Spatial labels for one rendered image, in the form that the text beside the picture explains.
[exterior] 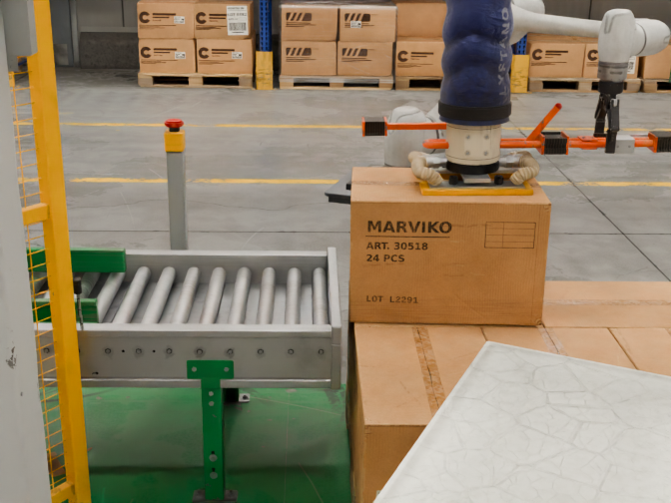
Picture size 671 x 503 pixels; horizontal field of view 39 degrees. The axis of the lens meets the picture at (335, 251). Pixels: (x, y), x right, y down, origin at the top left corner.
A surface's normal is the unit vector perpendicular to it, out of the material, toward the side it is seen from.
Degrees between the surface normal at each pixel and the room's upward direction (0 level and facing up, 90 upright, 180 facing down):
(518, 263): 90
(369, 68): 90
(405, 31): 92
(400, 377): 0
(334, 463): 0
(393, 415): 0
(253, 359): 90
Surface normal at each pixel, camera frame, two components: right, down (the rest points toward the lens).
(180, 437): 0.02, -0.94
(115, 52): 0.00, 0.33
